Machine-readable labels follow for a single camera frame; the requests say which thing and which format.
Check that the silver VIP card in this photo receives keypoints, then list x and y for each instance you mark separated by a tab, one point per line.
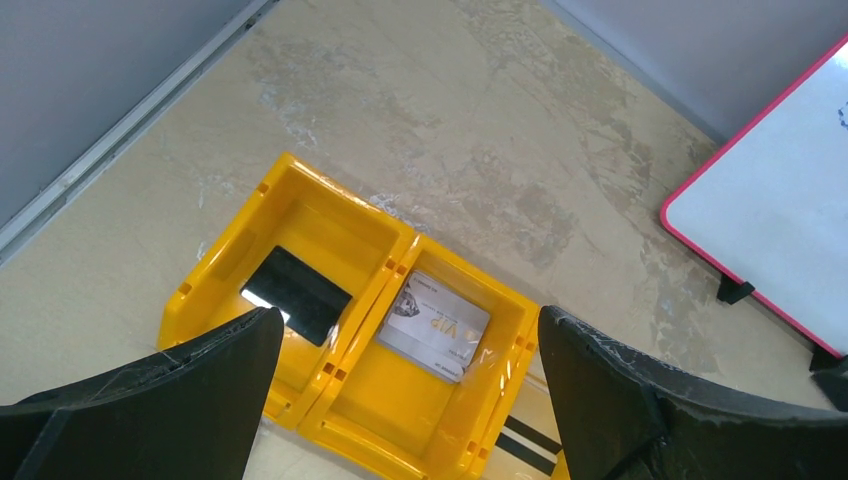
432	326

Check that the left yellow bin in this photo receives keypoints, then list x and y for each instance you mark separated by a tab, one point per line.
308	248

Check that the yellow bin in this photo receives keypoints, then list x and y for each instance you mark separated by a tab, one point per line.
401	421
308	248
523	437

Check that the black whiteboard foot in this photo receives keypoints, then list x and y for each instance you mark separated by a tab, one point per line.
731	291
829	374

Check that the gold striped card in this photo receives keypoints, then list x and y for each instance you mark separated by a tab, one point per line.
530	440

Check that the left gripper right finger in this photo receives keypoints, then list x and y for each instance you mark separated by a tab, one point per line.
623	414

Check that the right yellow bin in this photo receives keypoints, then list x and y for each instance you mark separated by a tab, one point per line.
523	437

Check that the middle yellow bin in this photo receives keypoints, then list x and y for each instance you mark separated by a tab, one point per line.
401	421

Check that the pink framed whiteboard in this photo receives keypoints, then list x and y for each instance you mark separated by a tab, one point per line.
769	209

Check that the black card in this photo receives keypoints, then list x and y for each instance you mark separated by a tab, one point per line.
311	305

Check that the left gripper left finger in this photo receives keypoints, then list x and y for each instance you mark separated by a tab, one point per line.
188	412

